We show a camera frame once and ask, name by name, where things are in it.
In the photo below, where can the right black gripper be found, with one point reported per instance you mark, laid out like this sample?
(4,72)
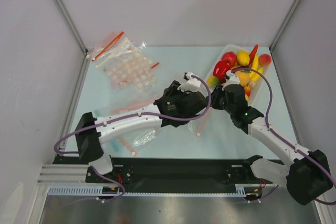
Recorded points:
(217,98)

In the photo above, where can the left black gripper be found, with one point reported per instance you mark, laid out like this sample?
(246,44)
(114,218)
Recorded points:
(172,89)

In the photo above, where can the green yellow mango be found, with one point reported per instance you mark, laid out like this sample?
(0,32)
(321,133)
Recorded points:
(212,82)

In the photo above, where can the orange fruit with leaf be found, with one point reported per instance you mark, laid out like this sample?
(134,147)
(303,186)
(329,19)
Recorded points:
(244,77)

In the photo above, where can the clear pink-zip bag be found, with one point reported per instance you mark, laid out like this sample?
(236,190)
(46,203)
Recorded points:
(194,126)

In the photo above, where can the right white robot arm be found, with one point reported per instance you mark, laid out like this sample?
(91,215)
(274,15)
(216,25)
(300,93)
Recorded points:
(305,174)

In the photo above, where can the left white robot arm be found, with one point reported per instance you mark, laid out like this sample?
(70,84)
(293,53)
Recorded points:
(93,132)

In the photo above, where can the clear bag near front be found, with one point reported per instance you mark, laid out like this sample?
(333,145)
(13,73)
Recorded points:
(134,142)

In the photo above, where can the pile of dotted zip bags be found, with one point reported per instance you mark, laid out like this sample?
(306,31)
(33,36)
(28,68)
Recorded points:
(124,62)

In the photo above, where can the red apple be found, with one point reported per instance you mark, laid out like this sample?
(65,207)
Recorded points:
(230,58)

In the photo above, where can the white plastic fruit basket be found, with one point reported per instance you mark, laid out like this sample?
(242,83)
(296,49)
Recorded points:
(253,88)

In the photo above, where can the yellow banana bunch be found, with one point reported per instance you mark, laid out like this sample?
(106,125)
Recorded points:
(254,76)

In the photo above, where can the yellow lemon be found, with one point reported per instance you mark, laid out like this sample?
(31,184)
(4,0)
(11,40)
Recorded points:
(243,58)

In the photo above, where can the red chili pepper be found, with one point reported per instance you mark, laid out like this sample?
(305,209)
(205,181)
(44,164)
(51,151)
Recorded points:
(253,53)

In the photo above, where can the small peach at back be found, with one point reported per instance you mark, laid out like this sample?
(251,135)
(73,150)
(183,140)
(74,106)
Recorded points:
(265,60)

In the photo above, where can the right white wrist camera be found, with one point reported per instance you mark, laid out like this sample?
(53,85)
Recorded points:
(231,78)

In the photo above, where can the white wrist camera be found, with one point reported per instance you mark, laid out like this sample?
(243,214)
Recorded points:
(231,78)
(191,83)

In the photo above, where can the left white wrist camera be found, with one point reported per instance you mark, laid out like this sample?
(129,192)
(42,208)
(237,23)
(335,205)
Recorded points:
(191,83)

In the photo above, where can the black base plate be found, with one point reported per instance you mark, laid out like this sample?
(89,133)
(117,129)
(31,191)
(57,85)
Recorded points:
(165,174)

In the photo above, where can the right aluminium frame post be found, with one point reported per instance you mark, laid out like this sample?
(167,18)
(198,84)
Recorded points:
(288,17)

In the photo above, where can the aluminium frame post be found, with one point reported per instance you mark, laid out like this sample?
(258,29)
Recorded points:
(288,17)
(59,4)

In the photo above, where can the grey cable duct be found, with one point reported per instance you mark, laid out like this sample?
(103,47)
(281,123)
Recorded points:
(106,191)

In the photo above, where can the left aluminium frame post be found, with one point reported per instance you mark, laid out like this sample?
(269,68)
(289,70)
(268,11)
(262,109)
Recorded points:
(59,4)

